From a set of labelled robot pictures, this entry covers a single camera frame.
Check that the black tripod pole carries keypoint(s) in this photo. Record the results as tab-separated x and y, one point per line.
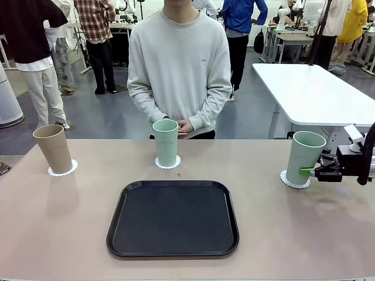
316	49

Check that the bystander in blue jacket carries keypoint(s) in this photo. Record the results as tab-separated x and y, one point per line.
240	17

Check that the grey clothes pile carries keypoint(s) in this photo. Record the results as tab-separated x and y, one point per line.
337	68

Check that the black plastic tray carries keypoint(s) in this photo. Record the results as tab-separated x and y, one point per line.
173	222

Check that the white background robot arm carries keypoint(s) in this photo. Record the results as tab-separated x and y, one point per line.
281	14
129	8

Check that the bystander in white shirt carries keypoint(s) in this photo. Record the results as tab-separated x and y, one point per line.
337	17

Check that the pale green plastic cup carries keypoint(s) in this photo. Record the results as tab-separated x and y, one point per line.
301	155
166	149

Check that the white cylinder appliance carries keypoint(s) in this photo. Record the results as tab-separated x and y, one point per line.
8	102

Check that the white scalloped paper coaster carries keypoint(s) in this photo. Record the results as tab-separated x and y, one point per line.
178	161
283	176
50	170

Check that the grey background desk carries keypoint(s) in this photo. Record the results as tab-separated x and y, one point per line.
290	39

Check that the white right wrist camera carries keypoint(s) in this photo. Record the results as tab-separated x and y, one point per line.
353	131

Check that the person's left hand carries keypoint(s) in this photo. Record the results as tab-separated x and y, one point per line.
186	125

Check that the person's right hand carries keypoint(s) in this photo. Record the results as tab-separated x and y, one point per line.
182	133

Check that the brown plastic cup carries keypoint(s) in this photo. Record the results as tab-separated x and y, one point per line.
55	152

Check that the person in cream sweater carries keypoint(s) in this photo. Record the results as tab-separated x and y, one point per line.
178	58

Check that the white background desk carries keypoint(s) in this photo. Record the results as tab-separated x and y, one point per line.
120	26

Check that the person's right forearm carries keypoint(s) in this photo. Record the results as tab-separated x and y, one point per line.
143	106

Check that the bystander in plaid shirt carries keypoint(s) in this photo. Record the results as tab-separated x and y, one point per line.
93	17

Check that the bystander in black top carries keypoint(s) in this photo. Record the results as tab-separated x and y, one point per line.
26	29

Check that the bystander in yellow coat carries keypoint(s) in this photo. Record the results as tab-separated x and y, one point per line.
354	23

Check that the large white table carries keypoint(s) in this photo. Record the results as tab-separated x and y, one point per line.
307	90

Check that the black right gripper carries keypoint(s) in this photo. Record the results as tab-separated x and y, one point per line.
350	161

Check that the bystander in patterned trousers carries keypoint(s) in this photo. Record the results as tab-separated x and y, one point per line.
63	58

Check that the person's left forearm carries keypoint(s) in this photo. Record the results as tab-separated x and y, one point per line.
212	108

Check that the black hanging bag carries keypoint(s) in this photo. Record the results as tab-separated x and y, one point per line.
259	44

